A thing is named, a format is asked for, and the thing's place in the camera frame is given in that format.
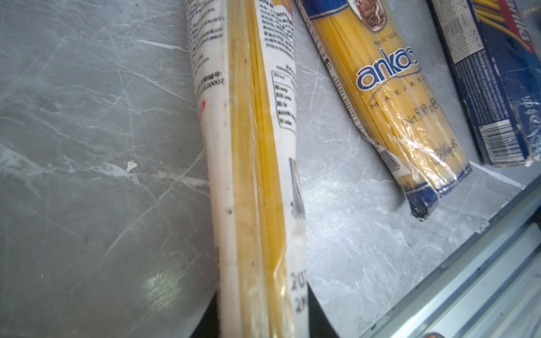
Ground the red spaghetti bag white label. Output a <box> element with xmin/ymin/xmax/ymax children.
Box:
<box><xmin>185</xmin><ymin>1</ymin><xmax>309</xmax><ymax>337</ymax></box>

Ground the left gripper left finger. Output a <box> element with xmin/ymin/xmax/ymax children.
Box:
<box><xmin>190</xmin><ymin>292</ymin><xmax>221</xmax><ymax>338</ymax></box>

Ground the Ankara yellow blue spaghetti bag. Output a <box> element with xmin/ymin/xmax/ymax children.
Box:
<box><xmin>298</xmin><ymin>1</ymin><xmax>471</xmax><ymax>219</ymax></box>

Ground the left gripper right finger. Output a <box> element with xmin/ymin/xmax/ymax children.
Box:
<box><xmin>308</xmin><ymin>284</ymin><xmax>339</xmax><ymax>338</ymax></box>

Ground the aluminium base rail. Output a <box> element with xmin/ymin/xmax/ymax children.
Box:
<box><xmin>364</xmin><ymin>178</ymin><xmax>540</xmax><ymax>337</ymax></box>

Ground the blue Barilla spaghetti box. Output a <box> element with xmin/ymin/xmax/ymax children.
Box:
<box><xmin>428</xmin><ymin>1</ymin><xmax>540</xmax><ymax>168</ymax></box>

